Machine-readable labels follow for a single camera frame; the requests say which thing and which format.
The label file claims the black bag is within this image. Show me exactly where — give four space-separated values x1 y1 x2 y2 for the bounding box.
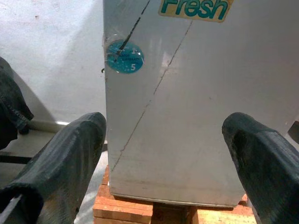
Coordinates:
0 56 35 150

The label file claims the red clay brick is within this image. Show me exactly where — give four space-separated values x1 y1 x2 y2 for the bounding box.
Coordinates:
93 163 154 219
93 216 152 224
191 193 257 224

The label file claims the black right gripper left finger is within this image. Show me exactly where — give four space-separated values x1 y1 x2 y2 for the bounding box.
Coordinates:
0 112 107 224

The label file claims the round blue sticker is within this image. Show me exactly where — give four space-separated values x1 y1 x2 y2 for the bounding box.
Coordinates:
105 39 145 75

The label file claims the silver mini fridge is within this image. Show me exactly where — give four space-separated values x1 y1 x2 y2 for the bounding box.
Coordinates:
102 0 299 208

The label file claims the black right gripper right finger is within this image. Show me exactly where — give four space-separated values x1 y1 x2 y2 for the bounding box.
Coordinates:
221 112 299 224

